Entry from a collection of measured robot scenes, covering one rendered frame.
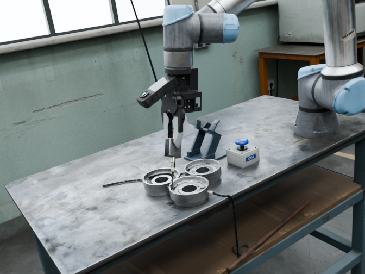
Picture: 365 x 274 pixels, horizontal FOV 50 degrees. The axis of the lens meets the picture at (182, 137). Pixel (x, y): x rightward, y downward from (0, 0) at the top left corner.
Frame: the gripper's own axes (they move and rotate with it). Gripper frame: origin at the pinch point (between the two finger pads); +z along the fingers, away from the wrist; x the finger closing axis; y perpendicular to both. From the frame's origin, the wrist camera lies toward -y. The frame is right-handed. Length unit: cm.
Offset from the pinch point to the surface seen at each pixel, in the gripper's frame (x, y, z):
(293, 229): -12, 39, 34
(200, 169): -0.6, 9.2, 9.8
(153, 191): -1.4, -7.1, 12.0
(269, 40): 162, 203, -14
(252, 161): -6.0, 24.4, 8.6
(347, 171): 61, 182, 70
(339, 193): -9, 66, 29
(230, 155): -0.7, 20.1, 7.4
